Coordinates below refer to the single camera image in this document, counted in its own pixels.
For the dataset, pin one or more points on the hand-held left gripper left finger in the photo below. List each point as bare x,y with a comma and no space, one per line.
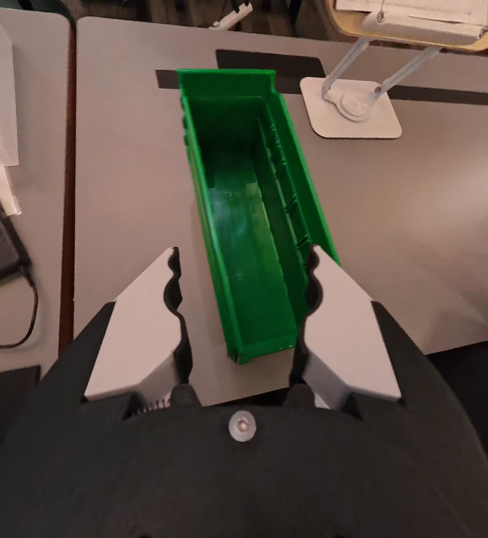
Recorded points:
139,349

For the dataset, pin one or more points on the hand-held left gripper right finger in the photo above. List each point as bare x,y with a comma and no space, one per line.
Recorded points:
349,349

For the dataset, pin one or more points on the brown wooden strip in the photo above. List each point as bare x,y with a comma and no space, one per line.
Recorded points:
68,189

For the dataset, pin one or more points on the black tape strip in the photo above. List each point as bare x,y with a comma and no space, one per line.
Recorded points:
458,96

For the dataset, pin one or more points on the printed instruction sheet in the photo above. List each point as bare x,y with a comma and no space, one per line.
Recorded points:
416,10

